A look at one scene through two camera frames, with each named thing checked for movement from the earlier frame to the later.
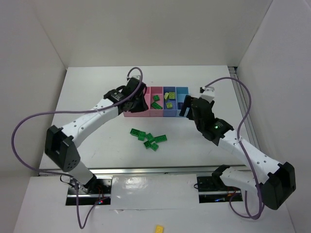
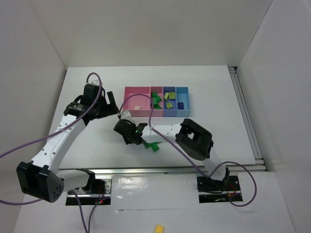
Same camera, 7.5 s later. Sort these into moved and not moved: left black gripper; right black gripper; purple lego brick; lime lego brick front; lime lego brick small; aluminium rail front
Moved: right black gripper; left black gripper
Not moved: aluminium rail front; lime lego brick small; lime lego brick front; purple lego brick
